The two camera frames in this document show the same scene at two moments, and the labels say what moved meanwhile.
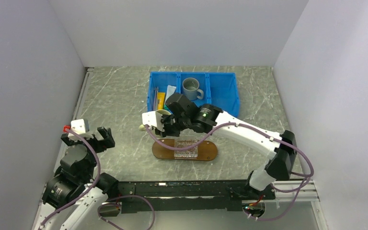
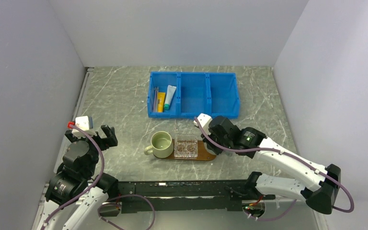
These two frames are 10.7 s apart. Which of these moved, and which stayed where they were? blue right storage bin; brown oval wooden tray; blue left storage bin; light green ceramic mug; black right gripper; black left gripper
Moved: black right gripper; light green ceramic mug
Stayed: brown oval wooden tray; blue left storage bin; black left gripper; blue right storage bin
